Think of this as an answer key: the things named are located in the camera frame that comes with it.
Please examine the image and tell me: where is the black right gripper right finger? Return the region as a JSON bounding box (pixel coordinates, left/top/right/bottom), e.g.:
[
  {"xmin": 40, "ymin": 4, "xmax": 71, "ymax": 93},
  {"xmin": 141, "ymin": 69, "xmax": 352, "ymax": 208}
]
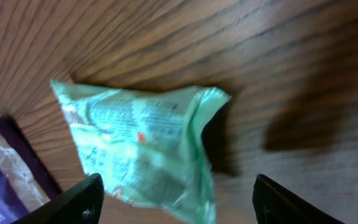
[{"xmin": 252, "ymin": 174, "xmax": 344, "ymax": 224}]

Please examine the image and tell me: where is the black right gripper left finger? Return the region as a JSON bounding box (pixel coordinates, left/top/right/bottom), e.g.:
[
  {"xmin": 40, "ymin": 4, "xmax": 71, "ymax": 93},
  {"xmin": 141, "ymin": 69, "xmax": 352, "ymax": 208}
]
[{"xmin": 12, "ymin": 173, "xmax": 104, "ymax": 224}]

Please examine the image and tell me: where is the purple snack packet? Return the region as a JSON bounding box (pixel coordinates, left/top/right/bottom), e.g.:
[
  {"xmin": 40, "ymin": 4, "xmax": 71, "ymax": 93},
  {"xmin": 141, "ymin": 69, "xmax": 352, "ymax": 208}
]
[{"xmin": 0, "ymin": 116, "xmax": 61, "ymax": 223}]

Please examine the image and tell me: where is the teal snack packet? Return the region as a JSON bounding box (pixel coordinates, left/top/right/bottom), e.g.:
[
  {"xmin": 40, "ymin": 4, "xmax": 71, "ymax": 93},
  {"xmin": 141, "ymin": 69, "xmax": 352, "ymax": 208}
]
[{"xmin": 50, "ymin": 80, "xmax": 230, "ymax": 223}]

